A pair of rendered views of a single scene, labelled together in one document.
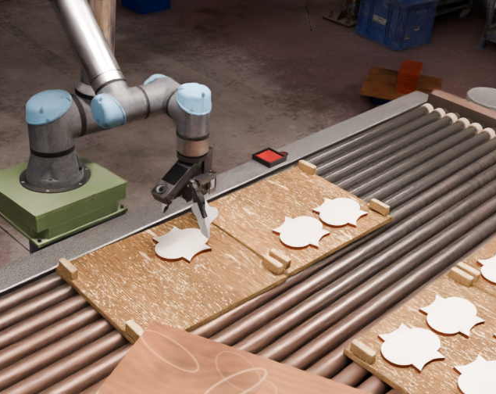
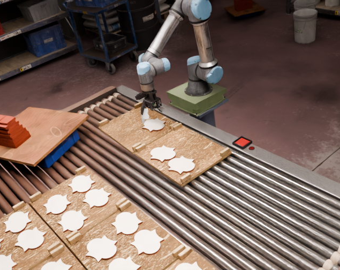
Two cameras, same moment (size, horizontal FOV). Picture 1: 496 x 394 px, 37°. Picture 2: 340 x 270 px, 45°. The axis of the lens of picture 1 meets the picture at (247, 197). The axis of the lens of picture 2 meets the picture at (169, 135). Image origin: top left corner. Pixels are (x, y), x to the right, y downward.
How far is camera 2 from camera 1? 283 cm
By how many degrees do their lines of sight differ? 83
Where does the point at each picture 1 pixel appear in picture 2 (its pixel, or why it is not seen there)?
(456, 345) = (80, 198)
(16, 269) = not seen: hidden behind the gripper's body
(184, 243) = (153, 125)
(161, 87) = (152, 61)
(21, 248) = (329, 155)
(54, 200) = (178, 92)
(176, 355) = (72, 120)
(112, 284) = (131, 115)
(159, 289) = (127, 125)
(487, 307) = (101, 211)
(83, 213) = (181, 103)
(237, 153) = not seen: outside the picture
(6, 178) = not seen: hidden behind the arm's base
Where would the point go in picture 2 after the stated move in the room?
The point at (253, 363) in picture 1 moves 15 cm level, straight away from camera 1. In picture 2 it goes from (63, 134) to (87, 133)
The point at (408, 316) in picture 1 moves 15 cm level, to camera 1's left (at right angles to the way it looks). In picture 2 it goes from (100, 185) to (108, 166)
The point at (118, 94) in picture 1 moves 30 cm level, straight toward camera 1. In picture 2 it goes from (144, 55) to (93, 64)
